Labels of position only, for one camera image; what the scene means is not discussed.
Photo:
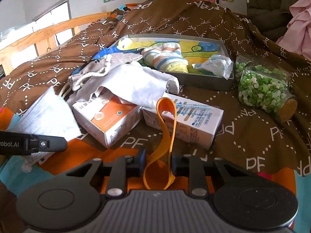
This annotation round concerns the wooden bed rail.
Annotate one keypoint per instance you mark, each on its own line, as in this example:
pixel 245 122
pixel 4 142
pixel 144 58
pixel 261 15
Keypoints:
pixel 48 31

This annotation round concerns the large glass jar green stars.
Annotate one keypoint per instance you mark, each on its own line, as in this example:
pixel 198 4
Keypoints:
pixel 262 89

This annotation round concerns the crumpled white wrapper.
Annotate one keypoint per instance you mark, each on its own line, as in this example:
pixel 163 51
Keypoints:
pixel 216 65

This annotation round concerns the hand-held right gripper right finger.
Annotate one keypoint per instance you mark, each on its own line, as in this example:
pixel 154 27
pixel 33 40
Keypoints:
pixel 176 165

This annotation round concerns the white face mask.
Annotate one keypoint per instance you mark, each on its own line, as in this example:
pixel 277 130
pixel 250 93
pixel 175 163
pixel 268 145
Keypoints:
pixel 46 116

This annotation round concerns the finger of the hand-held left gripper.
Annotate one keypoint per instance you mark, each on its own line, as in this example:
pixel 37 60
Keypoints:
pixel 48 144

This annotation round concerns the orange elastic band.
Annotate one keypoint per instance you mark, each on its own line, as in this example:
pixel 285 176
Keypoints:
pixel 163 131

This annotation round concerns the grey framed window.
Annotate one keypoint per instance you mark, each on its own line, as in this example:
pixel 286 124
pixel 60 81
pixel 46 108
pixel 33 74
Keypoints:
pixel 53 12

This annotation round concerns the brown patterned blanket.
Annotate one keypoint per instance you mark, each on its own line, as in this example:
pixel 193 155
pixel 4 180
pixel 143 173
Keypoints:
pixel 170 17

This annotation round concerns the striped sock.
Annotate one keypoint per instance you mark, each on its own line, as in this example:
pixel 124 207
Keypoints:
pixel 162 55

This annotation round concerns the blue cloth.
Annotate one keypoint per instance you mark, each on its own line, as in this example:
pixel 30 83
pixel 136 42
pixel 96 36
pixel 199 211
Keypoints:
pixel 102 53

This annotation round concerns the white box with blue print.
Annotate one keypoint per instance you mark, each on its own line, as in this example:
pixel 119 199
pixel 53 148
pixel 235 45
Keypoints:
pixel 194 126

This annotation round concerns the dark green quilted jacket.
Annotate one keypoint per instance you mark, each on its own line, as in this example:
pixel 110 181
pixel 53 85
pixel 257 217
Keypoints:
pixel 267 4

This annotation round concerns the small glass jar green stars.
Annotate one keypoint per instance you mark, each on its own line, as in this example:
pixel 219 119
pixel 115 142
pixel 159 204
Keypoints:
pixel 240 68

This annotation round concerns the grey tray with colourful lining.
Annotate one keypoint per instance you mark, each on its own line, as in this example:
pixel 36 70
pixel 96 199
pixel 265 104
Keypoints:
pixel 199 82

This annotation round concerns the white cloth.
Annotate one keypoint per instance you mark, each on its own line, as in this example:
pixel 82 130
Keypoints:
pixel 136 82

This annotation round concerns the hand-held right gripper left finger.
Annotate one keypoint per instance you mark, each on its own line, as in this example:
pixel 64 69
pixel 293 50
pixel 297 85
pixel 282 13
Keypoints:
pixel 139 163

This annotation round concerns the pink garment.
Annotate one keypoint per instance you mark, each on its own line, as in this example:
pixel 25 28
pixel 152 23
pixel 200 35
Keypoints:
pixel 301 24

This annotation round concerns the white box with orange label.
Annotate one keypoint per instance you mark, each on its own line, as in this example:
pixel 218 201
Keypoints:
pixel 114 116

